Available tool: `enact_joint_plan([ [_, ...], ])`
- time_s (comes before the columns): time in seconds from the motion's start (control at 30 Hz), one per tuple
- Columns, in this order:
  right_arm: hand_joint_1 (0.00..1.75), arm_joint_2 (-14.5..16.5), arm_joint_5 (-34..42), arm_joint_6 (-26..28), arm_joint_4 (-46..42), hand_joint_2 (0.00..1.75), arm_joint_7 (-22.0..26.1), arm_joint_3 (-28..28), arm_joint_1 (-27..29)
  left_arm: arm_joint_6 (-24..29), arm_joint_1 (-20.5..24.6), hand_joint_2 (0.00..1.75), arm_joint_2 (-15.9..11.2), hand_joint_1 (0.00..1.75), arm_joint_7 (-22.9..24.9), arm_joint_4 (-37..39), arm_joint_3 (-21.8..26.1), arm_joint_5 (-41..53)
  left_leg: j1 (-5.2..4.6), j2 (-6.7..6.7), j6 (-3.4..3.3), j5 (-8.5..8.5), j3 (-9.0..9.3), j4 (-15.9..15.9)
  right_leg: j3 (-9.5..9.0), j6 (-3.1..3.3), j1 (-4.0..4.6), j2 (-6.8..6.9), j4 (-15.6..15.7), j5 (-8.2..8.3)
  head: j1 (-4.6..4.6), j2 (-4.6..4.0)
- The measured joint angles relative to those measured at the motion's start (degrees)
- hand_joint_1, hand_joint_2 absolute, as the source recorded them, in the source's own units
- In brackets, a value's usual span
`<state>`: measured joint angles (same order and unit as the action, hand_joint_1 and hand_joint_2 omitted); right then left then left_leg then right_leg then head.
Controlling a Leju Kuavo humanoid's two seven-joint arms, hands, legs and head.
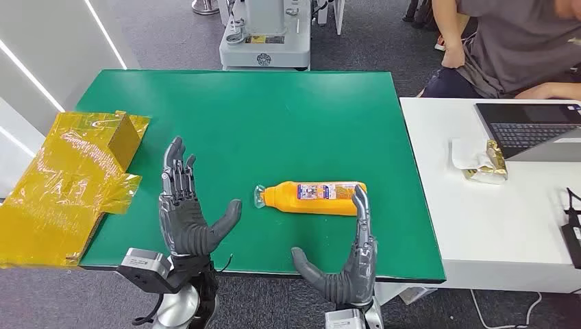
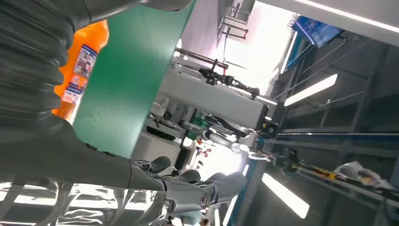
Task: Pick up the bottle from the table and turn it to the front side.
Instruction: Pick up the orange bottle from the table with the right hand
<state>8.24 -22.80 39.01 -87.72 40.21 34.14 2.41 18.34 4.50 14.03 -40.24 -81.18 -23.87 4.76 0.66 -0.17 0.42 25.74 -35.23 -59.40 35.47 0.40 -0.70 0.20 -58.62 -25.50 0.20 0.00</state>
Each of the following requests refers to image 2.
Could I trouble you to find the white cabinet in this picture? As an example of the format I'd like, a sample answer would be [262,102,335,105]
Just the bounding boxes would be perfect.
[131,131,182,176]

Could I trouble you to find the light grey machine stand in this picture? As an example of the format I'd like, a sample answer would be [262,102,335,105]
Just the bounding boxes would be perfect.
[157,67,270,132]

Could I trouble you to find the blue display screen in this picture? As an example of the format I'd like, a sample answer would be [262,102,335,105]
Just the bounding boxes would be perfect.
[292,16,344,49]

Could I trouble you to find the clear plastic bag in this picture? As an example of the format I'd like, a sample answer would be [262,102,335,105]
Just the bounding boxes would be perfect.
[333,161,394,190]

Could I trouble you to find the metal rack frame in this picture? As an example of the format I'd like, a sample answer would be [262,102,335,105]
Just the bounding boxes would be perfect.
[218,3,251,40]

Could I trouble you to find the black yellow rail device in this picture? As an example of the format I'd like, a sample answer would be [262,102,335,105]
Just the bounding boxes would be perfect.
[285,149,339,183]

